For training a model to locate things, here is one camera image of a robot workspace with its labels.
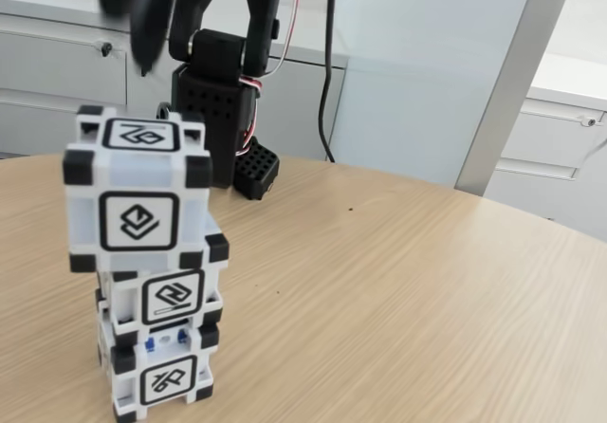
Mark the white cube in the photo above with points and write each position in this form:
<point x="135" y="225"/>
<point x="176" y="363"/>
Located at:
<point x="168" y="380"/>
<point x="173" y="299"/>
<point x="140" y="221"/>

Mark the black cabinet lock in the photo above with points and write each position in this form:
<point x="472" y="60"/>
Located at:
<point x="106" y="49"/>

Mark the black round clamp knob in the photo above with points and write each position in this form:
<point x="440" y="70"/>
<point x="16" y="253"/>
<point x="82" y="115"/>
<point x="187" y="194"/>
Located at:
<point x="163" y="110"/>

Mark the white cube, key print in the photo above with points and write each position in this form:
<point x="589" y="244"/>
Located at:
<point x="168" y="380"/>

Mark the white drawer cabinet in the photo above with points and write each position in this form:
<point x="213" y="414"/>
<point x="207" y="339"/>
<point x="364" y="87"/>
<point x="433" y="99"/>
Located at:
<point x="545" y="148"/>

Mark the silver cabinet lock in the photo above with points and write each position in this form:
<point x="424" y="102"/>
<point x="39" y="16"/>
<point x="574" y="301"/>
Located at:
<point x="590" y="122"/>

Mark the grey metal post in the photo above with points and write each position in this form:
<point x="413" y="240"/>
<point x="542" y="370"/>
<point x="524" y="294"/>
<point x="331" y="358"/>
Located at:
<point x="517" y="77"/>

